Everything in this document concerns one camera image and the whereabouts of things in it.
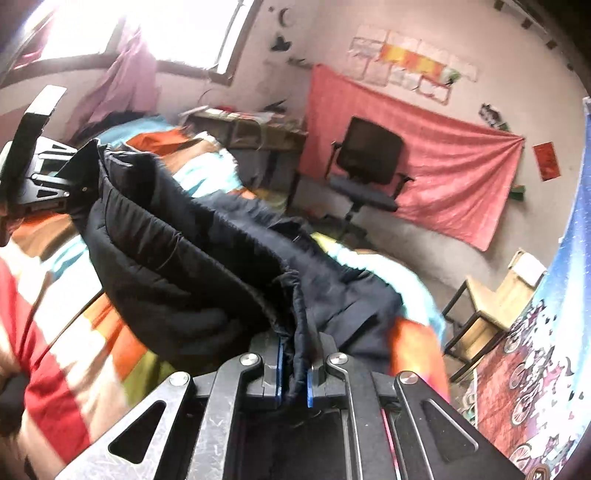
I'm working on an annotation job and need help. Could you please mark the paper posters on wall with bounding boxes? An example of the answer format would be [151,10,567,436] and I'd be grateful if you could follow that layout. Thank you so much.
[342,24,479,105]

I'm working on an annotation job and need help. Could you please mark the dark navy padded jacket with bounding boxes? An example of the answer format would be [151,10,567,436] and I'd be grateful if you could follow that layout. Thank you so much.
[62,141,402,401]

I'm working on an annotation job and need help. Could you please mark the white paper on chair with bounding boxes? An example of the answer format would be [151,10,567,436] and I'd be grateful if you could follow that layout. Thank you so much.
[511,251,547,289]

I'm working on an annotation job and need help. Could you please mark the red checked wall cloth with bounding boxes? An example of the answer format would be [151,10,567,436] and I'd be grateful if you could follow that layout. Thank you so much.
[300,65,525,251]

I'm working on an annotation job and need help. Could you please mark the blue bicycle print curtain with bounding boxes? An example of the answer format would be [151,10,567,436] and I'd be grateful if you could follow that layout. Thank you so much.
[461,96,591,480]

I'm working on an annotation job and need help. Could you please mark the wooden desk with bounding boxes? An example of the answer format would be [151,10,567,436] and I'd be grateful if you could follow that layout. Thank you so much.
[179,106,308,193]

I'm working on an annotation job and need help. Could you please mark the pink window curtain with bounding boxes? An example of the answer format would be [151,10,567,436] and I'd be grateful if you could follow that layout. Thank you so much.
[69,30,159,136]

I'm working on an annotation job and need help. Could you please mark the black office chair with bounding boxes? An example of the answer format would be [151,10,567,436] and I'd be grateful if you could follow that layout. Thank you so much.
[312,117,414,241]

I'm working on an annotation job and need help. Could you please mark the red paper on wall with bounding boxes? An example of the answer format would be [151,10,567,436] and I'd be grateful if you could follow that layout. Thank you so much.
[533,142,561,181]

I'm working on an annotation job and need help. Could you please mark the colour block bed sheet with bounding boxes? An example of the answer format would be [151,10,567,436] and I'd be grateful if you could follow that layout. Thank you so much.
[0,115,452,398]

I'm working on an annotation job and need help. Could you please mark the round white wall clock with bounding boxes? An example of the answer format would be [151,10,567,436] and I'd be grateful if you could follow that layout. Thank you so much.
[277,7,296,28]

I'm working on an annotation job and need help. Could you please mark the wooden chair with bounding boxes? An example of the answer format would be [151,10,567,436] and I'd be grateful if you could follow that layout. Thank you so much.
[442,249,546,384]

